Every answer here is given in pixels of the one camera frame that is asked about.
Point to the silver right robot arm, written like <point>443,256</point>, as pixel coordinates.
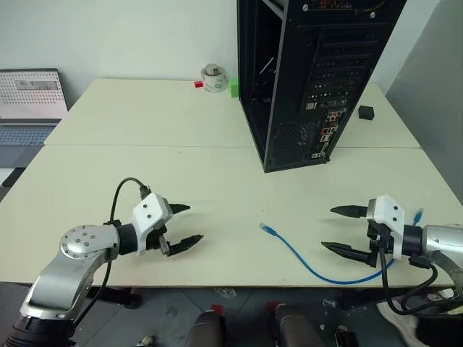
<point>439,240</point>

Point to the green block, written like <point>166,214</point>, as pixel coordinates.
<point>234,88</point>

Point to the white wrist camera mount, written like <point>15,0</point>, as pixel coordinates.
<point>150,213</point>
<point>387,215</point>

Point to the black computer tower case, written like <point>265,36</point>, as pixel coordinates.
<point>289,90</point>

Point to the grey open laptop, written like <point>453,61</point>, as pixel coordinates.
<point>30,97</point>

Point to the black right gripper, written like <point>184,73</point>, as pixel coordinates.
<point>380,242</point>

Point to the small red floor object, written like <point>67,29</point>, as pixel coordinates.
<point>217,309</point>

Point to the black table base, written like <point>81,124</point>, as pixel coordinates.
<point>115,296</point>

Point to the dark rounded shape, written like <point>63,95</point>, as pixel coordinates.
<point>208,330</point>
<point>300,327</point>

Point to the white shoe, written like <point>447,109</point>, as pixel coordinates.
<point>396,321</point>

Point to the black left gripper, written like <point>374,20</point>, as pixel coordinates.
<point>156,236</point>

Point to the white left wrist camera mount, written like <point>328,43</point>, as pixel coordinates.
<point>150,213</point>

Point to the grey leaning panel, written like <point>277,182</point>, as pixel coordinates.
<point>430,108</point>

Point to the small black box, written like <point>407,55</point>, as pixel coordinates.
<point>366,112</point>

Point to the white tape roll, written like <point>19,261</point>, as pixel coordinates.
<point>214,81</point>

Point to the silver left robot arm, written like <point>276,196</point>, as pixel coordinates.
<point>72,246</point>

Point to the small red cube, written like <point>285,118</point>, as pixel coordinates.
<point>198,84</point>

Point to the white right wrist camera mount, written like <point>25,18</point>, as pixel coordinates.
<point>387,215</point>

